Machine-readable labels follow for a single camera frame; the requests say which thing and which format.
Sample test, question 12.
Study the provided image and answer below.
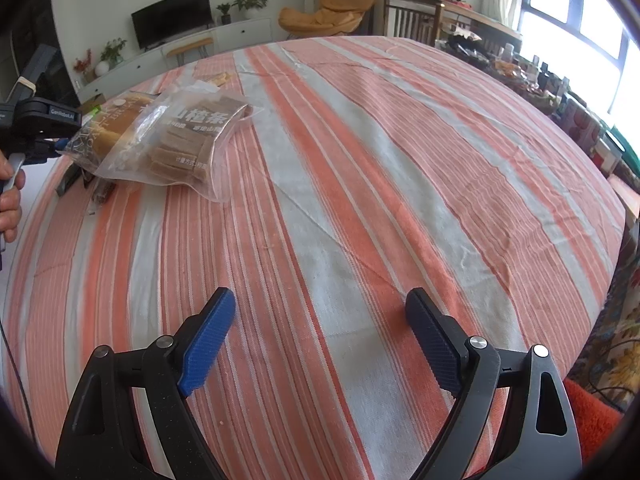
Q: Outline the wooden dining table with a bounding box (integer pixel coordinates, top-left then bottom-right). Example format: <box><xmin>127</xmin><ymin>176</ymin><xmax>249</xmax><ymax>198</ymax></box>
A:
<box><xmin>440</xmin><ymin>0</ymin><xmax>523</xmax><ymax>61</ymax></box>

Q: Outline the red cloth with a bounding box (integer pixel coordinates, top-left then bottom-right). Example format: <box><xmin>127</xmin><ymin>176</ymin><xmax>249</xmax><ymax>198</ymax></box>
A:
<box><xmin>562</xmin><ymin>377</ymin><xmax>623</xmax><ymax>480</ymax></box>

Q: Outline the black television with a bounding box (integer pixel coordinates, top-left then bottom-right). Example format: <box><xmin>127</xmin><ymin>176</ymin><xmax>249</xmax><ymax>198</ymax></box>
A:
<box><xmin>131</xmin><ymin>0</ymin><xmax>213</xmax><ymax>52</ymax></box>

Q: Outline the window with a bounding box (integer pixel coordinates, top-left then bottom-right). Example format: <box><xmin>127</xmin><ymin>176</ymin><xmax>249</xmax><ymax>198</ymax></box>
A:
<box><xmin>520</xmin><ymin>0</ymin><xmax>640</xmax><ymax>116</ymax></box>

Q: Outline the red flower arrangement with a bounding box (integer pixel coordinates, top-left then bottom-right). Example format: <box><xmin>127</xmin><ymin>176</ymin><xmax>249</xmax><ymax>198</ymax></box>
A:
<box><xmin>73</xmin><ymin>49</ymin><xmax>96</xmax><ymax>83</ymax></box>

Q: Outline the bagged bread loaf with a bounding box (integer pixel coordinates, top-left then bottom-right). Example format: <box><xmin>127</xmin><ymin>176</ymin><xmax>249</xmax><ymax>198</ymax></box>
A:
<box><xmin>59</xmin><ymin>89</ymin><xmax>163</xmax><ymax>181</ymax></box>

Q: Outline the orange lounge chair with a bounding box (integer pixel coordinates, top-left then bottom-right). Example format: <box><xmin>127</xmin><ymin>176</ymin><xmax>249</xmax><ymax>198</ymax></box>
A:
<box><xmin>277</xmin><ymin>0</ymin><xmax>376</xmax><ymax>41</ymax></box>

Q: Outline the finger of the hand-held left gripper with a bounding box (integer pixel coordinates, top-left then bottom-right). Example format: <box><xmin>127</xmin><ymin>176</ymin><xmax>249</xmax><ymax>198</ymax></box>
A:
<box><xmin>29</xmin><ymin>139</ymin><xmax>71</xmax><ymax>163</ymax></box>

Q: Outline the black chocolate bar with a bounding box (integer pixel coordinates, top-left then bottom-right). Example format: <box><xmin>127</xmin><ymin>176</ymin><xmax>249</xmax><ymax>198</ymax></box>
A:
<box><xmin>55</xmin><ymin>167</ymin><xmax>93</xmax><ymax>197</ymax></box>

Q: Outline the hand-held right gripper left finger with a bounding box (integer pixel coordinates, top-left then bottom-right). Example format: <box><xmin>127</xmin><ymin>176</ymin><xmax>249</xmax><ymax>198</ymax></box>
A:
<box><xmin>54</xmin><ymin>287</ymin><xmax>237</xmax><ymax>480</ymax></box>

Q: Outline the clear bag of brown strips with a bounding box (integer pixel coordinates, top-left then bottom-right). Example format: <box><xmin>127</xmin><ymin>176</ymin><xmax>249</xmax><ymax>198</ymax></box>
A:
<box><xmin>92</xmin><ymin>80</ymin><xmax>266</xmax><ymax>204</ymax></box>

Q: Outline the floral cloth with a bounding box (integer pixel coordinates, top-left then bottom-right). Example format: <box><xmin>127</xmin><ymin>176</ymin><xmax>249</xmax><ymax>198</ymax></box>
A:
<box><xmin>570</xmin><ymin>240</ymin><xmax>640</xmax><ymax>411</ymax></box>

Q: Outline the plant in white vase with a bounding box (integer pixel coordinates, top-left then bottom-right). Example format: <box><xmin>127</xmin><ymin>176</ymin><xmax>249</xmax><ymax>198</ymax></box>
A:
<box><xmin>99</xmin><ymin>37</ymin><xmax>128</xmax><ymax>78</ymax></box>

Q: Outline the white television cabinet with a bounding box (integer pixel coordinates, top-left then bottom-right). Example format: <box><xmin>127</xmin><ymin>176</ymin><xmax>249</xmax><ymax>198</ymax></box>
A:
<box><xmin>75</xmin><ymin>16</ymin><xmax>273</xmax><ymax>106</ymax></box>

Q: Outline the dark brown bar clear wrapper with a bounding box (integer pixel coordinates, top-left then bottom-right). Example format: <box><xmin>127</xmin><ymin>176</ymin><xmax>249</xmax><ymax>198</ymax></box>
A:
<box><xmin>91</xmin><ymin>180</ymin><xmax>118</xmax><ymax>206</ymax></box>

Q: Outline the wooden dining chair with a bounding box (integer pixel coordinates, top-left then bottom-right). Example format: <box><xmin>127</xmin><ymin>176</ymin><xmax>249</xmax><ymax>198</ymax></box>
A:
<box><xmin>384</xmin><ymin>0</ymin><xmax>446</xmax><ymax>46</ymax></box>

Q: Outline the black cable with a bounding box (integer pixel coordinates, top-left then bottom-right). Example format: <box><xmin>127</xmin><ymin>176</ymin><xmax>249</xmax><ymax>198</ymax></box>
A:
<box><xmin>0</xmin><ymin>320</ymin><xmax>37</xmax><ymax>443</ymax></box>

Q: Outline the orange striped tablecloth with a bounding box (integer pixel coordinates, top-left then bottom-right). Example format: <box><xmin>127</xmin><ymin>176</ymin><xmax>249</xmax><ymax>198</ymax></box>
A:
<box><xmin>0</xmin><ymin>35</ymin><xmax>628</xmax><ymax>480</ymax></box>

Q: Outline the wooden stool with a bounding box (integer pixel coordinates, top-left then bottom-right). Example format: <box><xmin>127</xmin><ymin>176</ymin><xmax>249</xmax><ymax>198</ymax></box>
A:
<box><xmin>165</xmin><ymin>36</ymin><xmax>215</xmax><ymax>67</ymax></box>

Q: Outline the pile of assorted household goods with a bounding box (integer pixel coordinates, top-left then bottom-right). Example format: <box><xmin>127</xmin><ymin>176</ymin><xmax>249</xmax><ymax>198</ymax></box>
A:
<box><xmin>440</xmin><ymin>25</ymin><xmax>640</xmax><ymax>176</ymax></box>

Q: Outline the large potted plant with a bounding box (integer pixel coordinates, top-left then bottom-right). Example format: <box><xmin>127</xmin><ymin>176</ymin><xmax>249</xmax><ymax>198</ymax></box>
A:
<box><xmin>230</xmin><ymin>0</ymin><xmax>276</xmax><ymax>21</ymax></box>

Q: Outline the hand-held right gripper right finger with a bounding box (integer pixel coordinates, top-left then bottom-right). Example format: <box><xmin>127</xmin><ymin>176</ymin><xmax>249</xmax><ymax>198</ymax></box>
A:
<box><xmin>405</xmin><ymin>287</ymin><xmax>583</xmax><ymax>480</ymax></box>

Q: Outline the dark display cabinet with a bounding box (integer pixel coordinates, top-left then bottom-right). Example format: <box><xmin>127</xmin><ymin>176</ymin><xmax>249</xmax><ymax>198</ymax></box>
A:
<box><xmin>47</xmin><ymin>57</ymin><xmax>81</xmax><ymax>108</ymax></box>

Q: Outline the person's left hand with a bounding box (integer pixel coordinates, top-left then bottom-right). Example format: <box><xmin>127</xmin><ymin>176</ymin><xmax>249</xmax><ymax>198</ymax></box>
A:
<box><xmin>0</xmin><ymin>152</ymin><xmax>27</xmax><ymax>244</ymax></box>

